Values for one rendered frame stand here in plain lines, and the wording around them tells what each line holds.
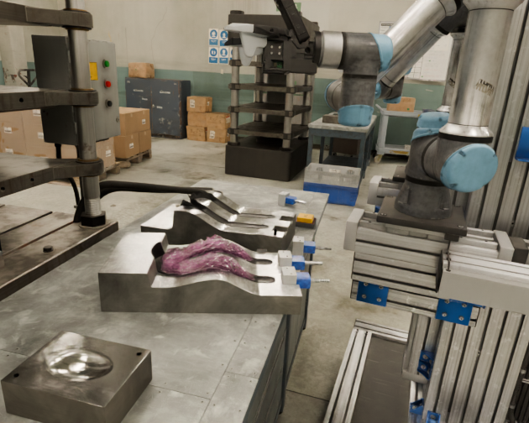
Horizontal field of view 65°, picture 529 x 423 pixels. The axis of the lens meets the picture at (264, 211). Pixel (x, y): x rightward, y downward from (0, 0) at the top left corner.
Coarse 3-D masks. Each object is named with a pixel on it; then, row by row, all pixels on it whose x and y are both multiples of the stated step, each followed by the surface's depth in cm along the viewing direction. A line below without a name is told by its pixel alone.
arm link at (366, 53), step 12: (348, 36) 85; (360, 36) 85; (372, 36) 86; (384, 36) 86; (348, 48) 85; (360, 48) 85; (372, 48) 85; (384, 48) 85; (348, 60) 86; (360, 60) 86; (372, 60) 86; (384, 60) 86; (348, 72) 88; (360, 72) 86; (372, 72) 87
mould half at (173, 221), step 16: (208, 192) 158; (176, 208) 140; (192, 208) 140; (240, 208) 157; (144, 224) 144; (160, 224) 145; (176, 224) 139; (192, 224) 138; (208, 224) 136; (272, 224) 142; (288, 224) 143; (176, 240) 141; (192, 240) 140; (240, 240) 135; (256, 240) 134; (272, 240) 132; (288, 240) 145
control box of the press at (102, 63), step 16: (48, 48) 153; (64, 48) 151; (96, 48) 165; (112, 48) 175; (48, 64) 155; (64, 64) 153; (96, 64) 166; (112, 64) 176; (48, 80) 157; (64, 80) 155; (96, 80) 167; (112, 80) 178; (112, 96) 179; (48, 112) 161; (64, 112) 159; (96, 112) 170; (112, 112) 181; (48, 128) 163; (64, 128) 162; (96, 128) 171; (112, 128) 182; (80, 176) 181
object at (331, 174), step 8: (312, 168) 499; (320, 168) 496; (328, 168) 494; (336, 168) 491; (344, 168) 488; (352, 168) 486; (360, 168) 483; (312, 176) 490; (320, 176) 461; (328, 176) 458; (336, 176) 456; (344, 176) 453; (352, 176) 451; (328, 184) 460; (336, 184) 459; (344, 184) 456; (352, 184) 453
